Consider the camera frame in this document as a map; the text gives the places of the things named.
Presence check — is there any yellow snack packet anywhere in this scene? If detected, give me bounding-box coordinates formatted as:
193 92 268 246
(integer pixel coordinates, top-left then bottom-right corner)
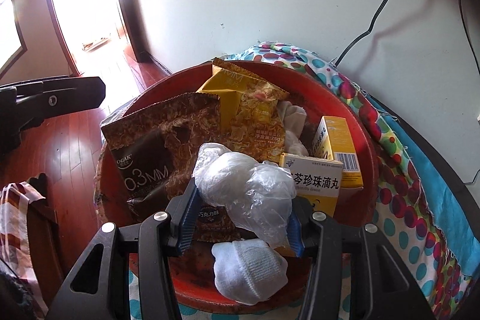
197 58 290 163

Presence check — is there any black cable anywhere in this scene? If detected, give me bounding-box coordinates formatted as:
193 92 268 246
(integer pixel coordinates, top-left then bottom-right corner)
334 0 430 66
457 0 480 88

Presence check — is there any round red tray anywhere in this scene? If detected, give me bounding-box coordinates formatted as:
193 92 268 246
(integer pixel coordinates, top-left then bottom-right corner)
94 59 379 309

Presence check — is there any wooden door frame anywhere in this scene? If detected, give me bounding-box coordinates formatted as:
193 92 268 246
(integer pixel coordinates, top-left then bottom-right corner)
41 0 173 78

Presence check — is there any polka dot printed cloth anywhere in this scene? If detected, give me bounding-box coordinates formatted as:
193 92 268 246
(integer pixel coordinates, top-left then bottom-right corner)
127 43 473 320

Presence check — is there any white sock beige toe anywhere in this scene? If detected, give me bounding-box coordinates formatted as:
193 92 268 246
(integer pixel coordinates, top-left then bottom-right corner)
211 239 289 306

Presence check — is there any yellow and white box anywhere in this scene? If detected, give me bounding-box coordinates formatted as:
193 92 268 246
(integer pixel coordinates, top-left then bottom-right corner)
279 152 344 217

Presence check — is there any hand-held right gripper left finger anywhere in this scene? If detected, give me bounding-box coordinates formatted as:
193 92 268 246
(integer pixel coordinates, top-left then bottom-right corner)
45 178 199 320

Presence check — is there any clear plastic bag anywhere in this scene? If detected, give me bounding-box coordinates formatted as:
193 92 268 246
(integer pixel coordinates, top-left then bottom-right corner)
193 142 297 249

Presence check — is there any plain blue cloth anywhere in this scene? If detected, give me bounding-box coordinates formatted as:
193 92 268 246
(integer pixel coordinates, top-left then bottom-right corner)
365 91 480 283

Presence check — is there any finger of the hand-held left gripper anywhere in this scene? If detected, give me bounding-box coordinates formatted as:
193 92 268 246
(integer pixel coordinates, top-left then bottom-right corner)
17 76 107 118

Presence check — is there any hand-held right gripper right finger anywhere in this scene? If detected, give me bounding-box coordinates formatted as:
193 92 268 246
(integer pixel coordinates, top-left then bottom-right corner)
287 198 436 320

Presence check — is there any large white sock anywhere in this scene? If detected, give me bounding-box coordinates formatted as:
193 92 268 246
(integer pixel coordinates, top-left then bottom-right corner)
277 100 308 135

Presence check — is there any brown snack packet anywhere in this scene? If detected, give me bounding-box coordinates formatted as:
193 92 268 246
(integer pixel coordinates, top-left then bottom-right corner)
100 92 241 243

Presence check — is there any plaid cloth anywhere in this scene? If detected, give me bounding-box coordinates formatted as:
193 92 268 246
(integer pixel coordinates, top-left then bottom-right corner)
0 181 47 306

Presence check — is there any wooden chair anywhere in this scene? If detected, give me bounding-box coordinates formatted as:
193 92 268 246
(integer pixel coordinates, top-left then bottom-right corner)
22 172 68 306

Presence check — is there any yellow medicine box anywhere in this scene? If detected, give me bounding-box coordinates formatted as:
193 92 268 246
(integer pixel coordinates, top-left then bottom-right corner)
312 115 364 189

